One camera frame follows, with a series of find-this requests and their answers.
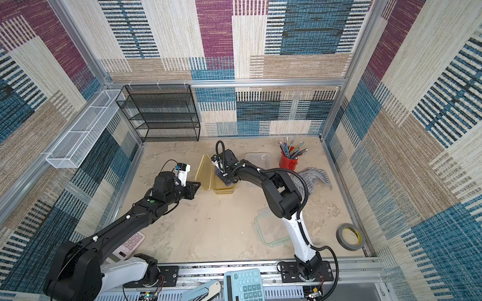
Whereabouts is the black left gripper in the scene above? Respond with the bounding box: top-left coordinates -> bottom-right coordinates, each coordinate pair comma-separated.
166,181 -> 202,207

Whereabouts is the yellow lunch box lid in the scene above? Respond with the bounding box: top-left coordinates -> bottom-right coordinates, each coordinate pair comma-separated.
195,154 -> 215,191

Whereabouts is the clear lid green rim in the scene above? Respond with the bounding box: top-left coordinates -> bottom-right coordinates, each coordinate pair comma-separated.
254,208 -> 290,247

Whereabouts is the grey striped cloth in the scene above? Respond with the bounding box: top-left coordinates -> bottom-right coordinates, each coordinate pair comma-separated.
290,168 -> 333,199

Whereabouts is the yellow lunch box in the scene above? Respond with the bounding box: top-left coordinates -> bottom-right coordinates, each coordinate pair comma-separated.
212,169 -> 236,194

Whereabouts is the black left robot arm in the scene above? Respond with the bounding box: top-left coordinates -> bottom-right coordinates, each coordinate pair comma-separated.
43,171 -> 201,300

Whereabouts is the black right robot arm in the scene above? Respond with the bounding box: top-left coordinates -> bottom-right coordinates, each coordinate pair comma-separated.
211,149 -> 332,281

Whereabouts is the red pencil cup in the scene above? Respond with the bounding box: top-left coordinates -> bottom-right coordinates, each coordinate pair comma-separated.
279,147 -> 298,171

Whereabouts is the black mesh shelf rack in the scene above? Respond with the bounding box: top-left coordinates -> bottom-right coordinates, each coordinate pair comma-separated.
115,84 -> 201,142

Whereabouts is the pink calculator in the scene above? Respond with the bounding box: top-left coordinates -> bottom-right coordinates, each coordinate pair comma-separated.
106,232 -> 146,263

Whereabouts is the light blue handheld device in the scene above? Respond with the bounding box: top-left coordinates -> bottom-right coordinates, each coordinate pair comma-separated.
180,280 -> 221,301

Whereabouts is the teal calculator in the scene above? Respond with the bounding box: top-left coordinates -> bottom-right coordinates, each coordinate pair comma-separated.
223,268 -> 265,301

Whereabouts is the grey tape roll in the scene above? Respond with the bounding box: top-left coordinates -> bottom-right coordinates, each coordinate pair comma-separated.
336,223 -> 365,252

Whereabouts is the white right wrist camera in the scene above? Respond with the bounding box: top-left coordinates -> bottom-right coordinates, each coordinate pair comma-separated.
211,154 -> 224,174

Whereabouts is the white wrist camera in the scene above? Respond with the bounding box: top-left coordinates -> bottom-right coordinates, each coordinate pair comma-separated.
175,163 -> 191,187
211,154 -> 224,174

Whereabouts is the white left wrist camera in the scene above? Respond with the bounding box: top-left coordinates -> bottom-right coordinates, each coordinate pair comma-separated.
175,163 -> 191,187

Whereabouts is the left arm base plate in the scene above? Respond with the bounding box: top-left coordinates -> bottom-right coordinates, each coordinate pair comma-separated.
124,265 -> 179,288

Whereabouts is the white wire basket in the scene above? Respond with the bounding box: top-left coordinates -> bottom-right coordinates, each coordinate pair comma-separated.
46,90 -> 121,169

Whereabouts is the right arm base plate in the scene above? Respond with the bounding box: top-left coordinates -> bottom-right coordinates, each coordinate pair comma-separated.
276,261 -> 335,283

